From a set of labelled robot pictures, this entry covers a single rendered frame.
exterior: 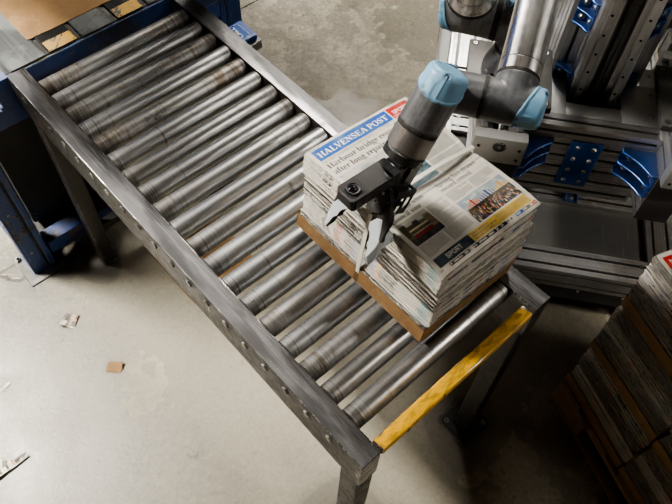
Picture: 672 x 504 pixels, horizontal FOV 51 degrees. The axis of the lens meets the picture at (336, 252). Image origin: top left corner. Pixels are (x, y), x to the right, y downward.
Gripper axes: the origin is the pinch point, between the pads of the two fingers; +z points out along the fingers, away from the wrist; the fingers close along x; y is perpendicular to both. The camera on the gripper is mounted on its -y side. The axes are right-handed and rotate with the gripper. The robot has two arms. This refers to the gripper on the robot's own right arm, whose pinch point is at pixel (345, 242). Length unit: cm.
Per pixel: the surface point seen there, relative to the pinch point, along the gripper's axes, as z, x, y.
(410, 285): 2.6, -11.5, 9.2
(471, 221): -12.0, -11.9, 16.6
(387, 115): -15.7, 17.8, 22.5
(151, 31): 9, 98, 26
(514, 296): 4.1, -21.6, 39.2
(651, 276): -10, -38, 64
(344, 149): -9.1, 15.7, 10.4
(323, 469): 92, -5, 50
